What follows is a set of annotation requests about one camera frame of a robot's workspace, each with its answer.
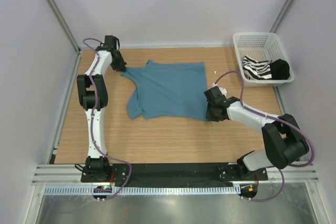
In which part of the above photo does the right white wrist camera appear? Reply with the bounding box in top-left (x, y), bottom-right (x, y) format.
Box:
top-left (212, 83), bottom-right (227, 96)

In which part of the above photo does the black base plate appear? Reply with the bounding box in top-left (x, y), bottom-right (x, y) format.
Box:
top-left (81, 163), bottom-right (268, 188)

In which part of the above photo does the black white striped tank top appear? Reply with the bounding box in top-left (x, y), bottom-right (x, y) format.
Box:
top-left (242, 56), bottom-right (272, 80)

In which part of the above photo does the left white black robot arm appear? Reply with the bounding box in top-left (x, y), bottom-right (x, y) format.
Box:
top-left (75, 35), bottom-right (127, 183)

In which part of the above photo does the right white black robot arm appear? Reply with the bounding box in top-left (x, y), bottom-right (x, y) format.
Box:
top-left (204, 86), bottom-right (310, 180)

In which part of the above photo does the white plastic basket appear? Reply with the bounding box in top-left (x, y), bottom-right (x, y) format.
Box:
top-left (233, 32), bottom-right (295, 87)

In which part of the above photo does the teal tank top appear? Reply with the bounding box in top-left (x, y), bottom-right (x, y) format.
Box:
top-left (121, 60), bottom-right (208, 121)

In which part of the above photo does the white slotted cable duct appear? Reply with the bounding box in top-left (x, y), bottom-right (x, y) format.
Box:
top-left (44, 185), bottom-right (240, 196)

